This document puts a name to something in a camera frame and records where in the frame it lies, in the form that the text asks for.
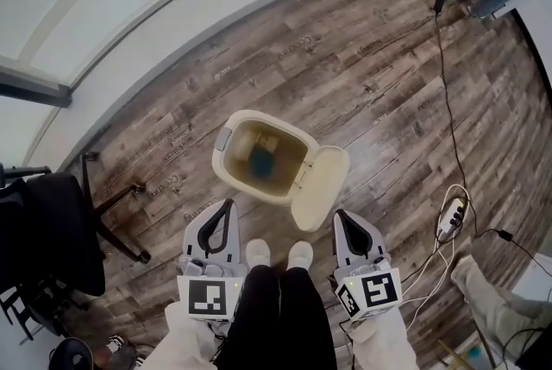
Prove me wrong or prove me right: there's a person's leg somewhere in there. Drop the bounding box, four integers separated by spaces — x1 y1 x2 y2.
279 267 338 370
214 264 286 370
450 254 552 361

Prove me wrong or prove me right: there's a person's right white shoe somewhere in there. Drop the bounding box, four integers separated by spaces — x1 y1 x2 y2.
285 241 314 273

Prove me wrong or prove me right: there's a white power strip with cables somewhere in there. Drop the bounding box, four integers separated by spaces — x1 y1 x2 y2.
400 185 472 330

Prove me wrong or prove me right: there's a person's left forearm white sleeve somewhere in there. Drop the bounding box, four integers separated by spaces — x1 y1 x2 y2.
144 301 229 370

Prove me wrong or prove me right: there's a striped shoe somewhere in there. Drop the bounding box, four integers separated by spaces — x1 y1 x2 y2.
105 336 127 355

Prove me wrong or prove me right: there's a person's left white shoe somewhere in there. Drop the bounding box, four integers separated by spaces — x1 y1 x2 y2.
245 238 273 271

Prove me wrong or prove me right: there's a black mesh office chair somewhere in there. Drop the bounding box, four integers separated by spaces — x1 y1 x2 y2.
0 152 152 339

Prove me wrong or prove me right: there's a person's white shoe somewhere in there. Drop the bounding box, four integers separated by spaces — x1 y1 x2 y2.
245 238 273 271
285 241 314 273

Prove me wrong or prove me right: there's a person's right forearm white sleeve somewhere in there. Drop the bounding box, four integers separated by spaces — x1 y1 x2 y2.
344 307 419 370

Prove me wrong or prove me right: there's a person's right leg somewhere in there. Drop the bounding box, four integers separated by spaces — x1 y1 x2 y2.
279 267 338 370

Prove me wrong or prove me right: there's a yellow wooden stool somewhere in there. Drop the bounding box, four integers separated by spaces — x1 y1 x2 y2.
437 337 495 370

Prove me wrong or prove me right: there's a black power adapter cable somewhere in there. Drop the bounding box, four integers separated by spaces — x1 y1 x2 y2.
474 228 552 274

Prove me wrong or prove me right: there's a long black cable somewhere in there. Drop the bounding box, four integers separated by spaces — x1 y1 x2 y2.
433 0 480 231

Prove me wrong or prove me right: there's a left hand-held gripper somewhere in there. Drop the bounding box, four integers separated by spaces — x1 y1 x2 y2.
176 198 248 321

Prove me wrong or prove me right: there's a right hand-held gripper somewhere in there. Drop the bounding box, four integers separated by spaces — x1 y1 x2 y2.
333 209 404 323

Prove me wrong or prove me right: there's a beige plastic bin lid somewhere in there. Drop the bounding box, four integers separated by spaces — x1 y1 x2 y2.
289 146 351 233

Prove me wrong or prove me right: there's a blue object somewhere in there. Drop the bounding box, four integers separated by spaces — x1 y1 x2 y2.
250 150 277 179

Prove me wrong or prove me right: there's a person's left leg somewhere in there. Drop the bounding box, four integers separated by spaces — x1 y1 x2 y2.
214 264 286 370

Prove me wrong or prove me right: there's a cream lidded trash bin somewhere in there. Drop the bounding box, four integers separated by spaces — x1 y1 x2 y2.
210 109 320 209

